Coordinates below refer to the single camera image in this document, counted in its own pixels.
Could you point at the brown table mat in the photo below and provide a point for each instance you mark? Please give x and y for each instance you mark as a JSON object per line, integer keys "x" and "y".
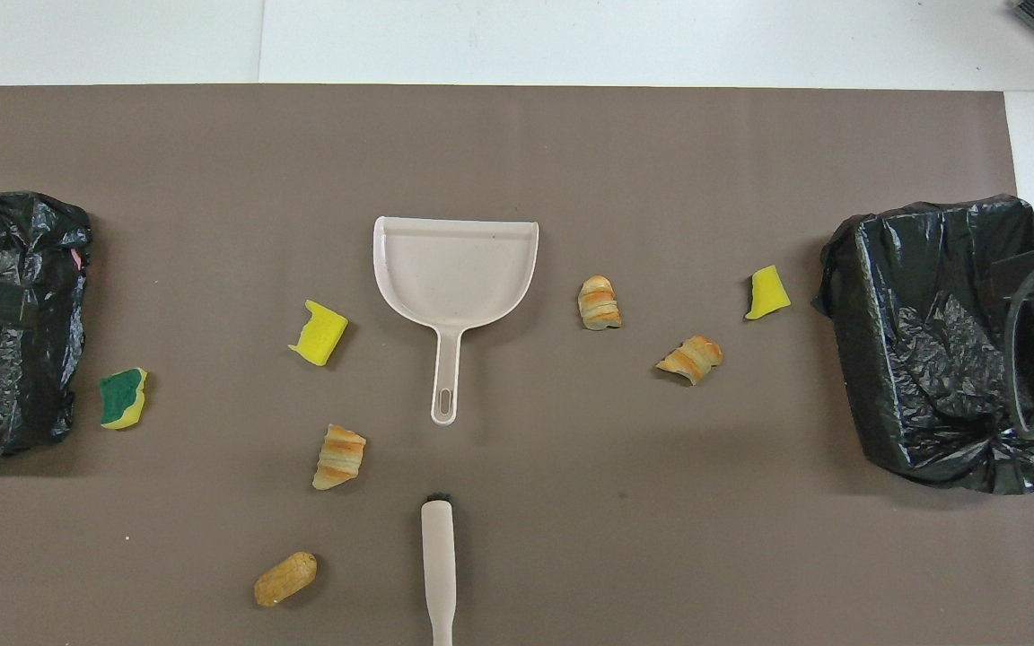
{"x": 571, "y": 538}

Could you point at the brown toy bread roll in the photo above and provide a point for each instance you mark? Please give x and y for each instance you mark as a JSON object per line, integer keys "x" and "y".
{"x": 285, "y": 579}

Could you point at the beige hand brush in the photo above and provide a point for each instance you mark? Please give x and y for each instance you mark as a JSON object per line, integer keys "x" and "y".
{"x": 438, "y": 556}

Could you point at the green and yellow sponge piece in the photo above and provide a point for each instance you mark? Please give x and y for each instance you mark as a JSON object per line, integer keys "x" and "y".
{"x": 122, "y": 399}

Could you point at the toy croissant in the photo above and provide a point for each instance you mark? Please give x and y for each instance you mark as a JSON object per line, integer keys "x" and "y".
{"x": 692, "y": 359}
{"x": 599, "y": 305}
{"x": 339, "y": 456}

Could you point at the beige plastic dustpan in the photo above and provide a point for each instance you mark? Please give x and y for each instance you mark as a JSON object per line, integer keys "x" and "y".
{"x": 454, "y": 269}

